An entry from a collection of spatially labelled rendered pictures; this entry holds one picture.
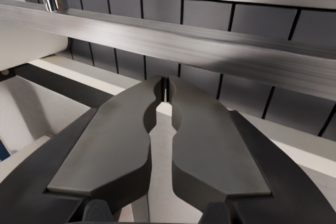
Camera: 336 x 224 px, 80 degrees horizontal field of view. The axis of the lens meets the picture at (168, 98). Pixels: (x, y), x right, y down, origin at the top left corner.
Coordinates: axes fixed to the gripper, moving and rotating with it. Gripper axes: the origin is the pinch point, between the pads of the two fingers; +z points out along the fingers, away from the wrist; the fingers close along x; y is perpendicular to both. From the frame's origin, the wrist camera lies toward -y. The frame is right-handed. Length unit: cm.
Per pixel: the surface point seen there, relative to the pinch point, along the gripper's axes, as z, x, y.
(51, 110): 18.6, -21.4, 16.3
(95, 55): 11.2, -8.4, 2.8
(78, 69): 8.3, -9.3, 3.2
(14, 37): 7.8, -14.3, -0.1
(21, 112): 25.6, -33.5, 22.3
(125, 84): 5.2, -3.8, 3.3
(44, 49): 10.0, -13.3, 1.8
